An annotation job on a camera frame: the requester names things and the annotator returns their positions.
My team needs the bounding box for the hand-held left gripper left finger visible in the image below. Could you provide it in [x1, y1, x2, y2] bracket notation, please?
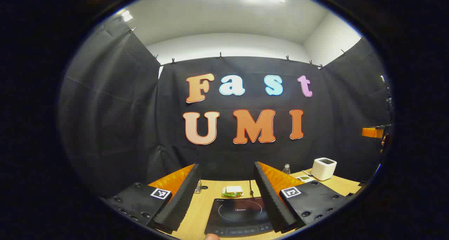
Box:
[102, 164, 202, 233]

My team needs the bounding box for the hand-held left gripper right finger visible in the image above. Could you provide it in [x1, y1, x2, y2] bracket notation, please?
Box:
[253, 161, 355, 233]

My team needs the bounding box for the black induction cooktop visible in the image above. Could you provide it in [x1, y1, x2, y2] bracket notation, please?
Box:
[205, 197, 274, 237]

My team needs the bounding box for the sandwich with lettuce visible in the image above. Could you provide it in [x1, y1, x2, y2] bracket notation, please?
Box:
[222, 186, 244, 198]

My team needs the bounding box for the white square box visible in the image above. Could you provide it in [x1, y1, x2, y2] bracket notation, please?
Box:
[311, 158, 337, 181]

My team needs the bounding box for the black backdrop cloth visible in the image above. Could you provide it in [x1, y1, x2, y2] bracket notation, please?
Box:
[58, 17, 391, 198]

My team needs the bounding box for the row of black cloth clips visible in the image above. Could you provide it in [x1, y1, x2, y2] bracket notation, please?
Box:
[129, 27, 347, 71]

